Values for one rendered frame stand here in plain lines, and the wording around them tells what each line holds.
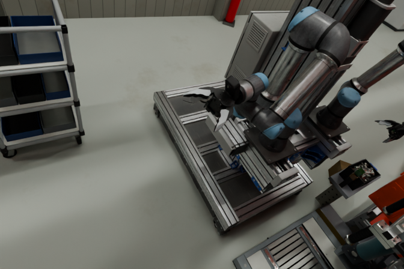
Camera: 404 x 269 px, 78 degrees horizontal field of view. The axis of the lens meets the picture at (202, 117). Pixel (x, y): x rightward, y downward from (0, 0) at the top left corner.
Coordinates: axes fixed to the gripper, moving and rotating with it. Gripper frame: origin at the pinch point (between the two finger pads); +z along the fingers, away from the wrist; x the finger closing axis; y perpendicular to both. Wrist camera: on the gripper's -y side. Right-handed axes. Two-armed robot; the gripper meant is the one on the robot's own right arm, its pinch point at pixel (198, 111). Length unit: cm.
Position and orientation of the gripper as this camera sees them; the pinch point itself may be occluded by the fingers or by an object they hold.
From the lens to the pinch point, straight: 74.1
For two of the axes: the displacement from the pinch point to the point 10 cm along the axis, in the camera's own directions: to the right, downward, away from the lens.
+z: -7.1, 3.9, -5.9
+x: -6.3, -7.3, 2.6
